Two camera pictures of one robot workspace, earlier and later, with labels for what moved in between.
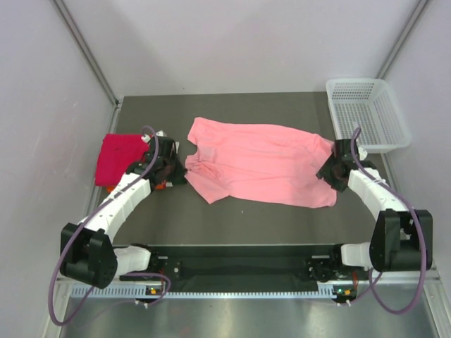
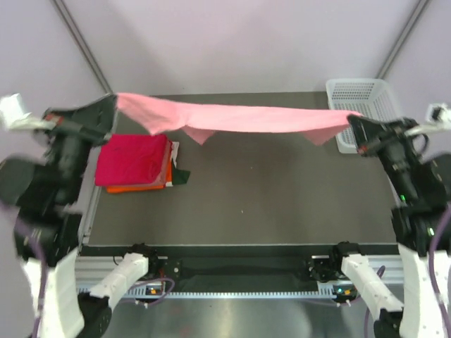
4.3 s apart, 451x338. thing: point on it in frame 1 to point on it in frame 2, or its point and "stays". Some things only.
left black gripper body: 174,168 to 77,132
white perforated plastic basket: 370,105 stays
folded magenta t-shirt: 118,151 stays
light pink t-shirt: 248,163 to 201,119
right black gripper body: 328,172 to 390,143
